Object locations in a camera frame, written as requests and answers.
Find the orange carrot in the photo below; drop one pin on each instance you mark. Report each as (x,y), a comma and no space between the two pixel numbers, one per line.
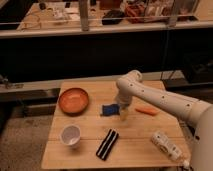
(147,110)

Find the white cup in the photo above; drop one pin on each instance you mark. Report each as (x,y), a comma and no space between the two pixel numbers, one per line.
(70,136)

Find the orange wooden bowl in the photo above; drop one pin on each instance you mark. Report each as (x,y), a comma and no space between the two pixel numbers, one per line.
(73,101)

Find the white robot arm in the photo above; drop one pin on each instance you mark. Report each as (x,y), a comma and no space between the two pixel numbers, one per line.
(195,112)

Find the red object on shelf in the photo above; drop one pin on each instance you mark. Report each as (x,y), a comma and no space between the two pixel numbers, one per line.
(135,13)

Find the black bag on shelf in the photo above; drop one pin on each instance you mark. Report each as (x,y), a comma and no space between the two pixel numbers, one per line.
(112,17)

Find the black white striped eraser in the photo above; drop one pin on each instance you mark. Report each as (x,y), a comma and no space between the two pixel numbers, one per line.
(107,144)

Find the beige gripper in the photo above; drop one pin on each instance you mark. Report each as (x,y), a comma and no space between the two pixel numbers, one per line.
(123,113)

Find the grey metal post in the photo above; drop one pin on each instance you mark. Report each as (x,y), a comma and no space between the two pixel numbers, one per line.
(83,9)

